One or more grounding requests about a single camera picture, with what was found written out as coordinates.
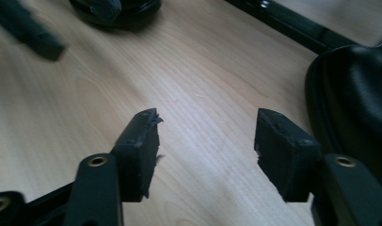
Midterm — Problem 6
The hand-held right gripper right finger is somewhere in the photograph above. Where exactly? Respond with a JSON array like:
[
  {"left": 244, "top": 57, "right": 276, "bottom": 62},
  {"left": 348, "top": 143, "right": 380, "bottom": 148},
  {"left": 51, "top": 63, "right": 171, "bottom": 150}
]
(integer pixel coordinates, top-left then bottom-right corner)
[{"left": 254, "top": 108, "right": 382, "bottom": 226}]

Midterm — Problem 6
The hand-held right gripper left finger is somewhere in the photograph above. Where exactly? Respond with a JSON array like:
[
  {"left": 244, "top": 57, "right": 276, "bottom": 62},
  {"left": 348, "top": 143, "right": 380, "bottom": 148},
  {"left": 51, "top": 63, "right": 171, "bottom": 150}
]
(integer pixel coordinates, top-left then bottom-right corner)
[{"left": 62, "top": 107, "right": 164, "bottom": 226}]

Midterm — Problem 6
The black leather shoe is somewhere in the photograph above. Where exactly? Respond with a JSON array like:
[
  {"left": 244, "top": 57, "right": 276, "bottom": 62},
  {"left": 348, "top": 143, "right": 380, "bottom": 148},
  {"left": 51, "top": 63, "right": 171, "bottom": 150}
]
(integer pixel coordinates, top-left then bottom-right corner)
[
  {"left": 68, "top": 0, "right": 164, "bottom": 31},
  {"left": 305, "top": 43, "right": 382, "bottom": 192}
]

